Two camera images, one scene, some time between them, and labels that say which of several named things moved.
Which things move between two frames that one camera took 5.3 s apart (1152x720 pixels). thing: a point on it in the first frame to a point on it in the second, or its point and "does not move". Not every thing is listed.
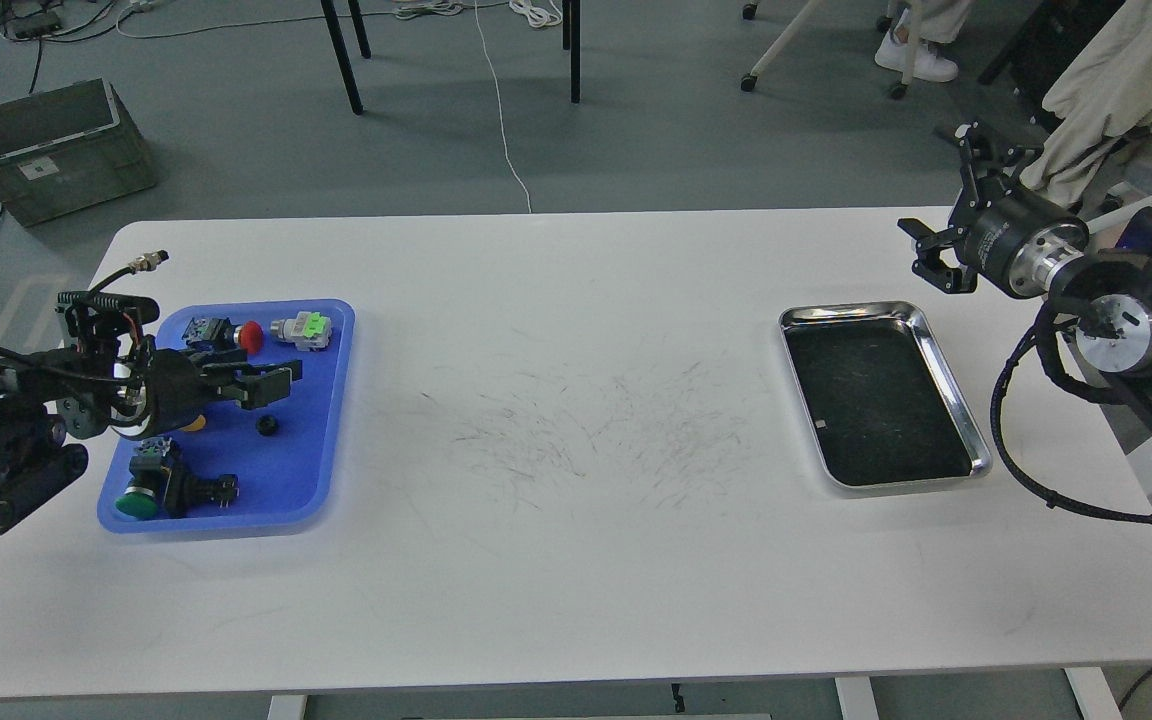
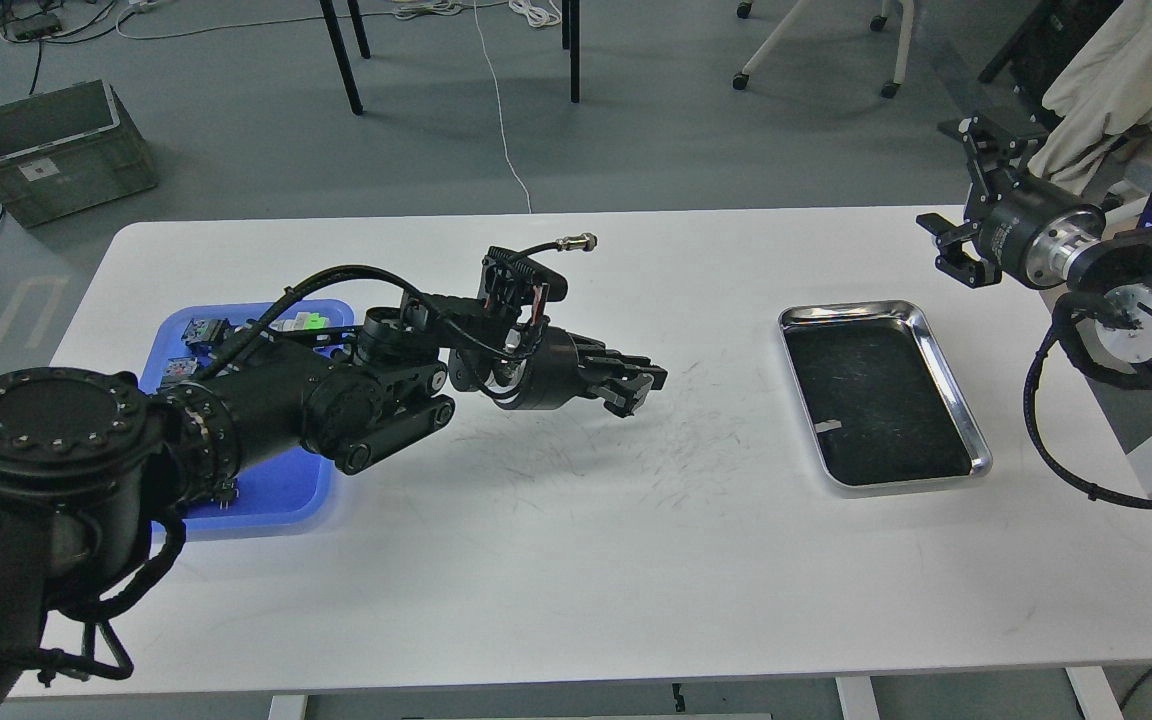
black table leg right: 575,50 does not move
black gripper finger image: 929,266 to 954,259
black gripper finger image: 962,133 to 974,129
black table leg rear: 360,28 does not move
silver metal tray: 883,407 does not move
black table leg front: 342,54 does not move
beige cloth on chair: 1131,62 does not move
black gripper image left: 110,367 to 521,363
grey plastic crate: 58,152 does not move
